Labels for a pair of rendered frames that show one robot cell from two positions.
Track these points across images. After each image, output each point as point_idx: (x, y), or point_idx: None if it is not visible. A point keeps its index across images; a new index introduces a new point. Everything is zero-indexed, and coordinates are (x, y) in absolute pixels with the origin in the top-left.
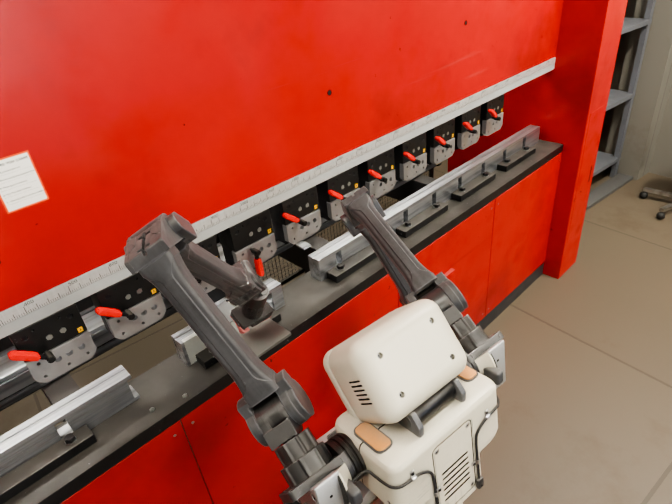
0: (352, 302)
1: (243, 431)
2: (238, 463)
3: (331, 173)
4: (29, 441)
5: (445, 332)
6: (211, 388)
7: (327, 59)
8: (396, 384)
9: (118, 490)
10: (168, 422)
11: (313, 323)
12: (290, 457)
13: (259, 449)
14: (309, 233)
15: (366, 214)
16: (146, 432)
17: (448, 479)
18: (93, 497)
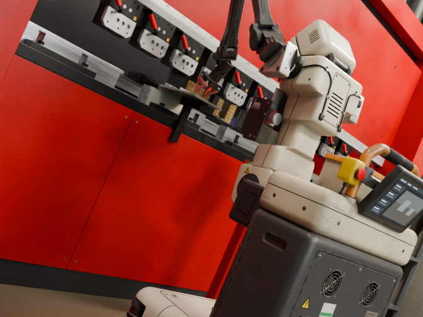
0: (235, 161)
1: (144, 169)
2: (125, 190)
3: (262, 82)
4: (69, 46)
5: (350, 50)
6: (157, 113)
7: (291, 24)
8: (332, 37)
9: (85, 112)
10: (131, 104)
11: (214, 146)
12: (275, 39)
13: (138, 198)
14: (235, 101)
15: None
16: (121, 95)
17: (332, 100)
18: (77, 98)
